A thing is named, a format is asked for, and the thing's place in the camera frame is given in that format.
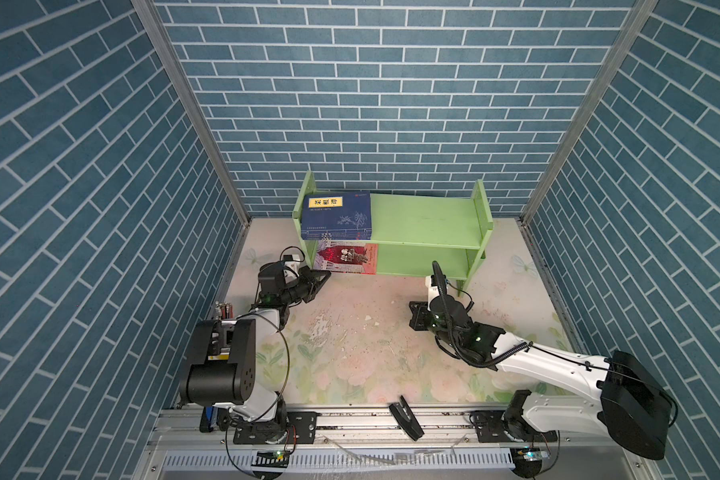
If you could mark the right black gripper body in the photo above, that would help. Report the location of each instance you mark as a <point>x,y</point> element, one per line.
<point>422,319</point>

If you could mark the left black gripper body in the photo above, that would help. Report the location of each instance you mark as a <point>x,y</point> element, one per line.
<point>296,290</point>

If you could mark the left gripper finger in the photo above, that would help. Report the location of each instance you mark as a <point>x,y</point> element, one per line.
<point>318,275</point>
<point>315,284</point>

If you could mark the red Hamlet picture book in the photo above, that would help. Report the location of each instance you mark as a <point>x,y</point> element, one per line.
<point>356,257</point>

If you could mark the blue book yellow label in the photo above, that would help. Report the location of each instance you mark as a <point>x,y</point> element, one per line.
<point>333,236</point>

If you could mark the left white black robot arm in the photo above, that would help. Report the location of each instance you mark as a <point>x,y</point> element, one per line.
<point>220,367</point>

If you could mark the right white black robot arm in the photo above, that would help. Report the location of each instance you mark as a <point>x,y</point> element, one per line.
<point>614,396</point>

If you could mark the yellow pen cup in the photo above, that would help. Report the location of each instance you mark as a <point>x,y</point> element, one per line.
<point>223,311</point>

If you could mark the green wooden two-tier shelf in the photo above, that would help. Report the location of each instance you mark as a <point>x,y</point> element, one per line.
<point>411,232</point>

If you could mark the black stapler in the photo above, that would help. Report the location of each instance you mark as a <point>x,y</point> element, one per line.
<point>406,419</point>

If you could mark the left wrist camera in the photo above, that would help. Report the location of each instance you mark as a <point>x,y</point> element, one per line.
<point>292,258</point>

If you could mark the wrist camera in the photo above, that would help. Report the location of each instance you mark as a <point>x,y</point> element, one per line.
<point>292,258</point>
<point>435,302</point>

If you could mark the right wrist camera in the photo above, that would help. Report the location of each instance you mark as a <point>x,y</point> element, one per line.
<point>435,302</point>

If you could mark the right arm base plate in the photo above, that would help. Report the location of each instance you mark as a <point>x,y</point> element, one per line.
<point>490,427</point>

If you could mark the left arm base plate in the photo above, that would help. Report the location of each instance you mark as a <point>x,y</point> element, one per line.
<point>297,426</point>

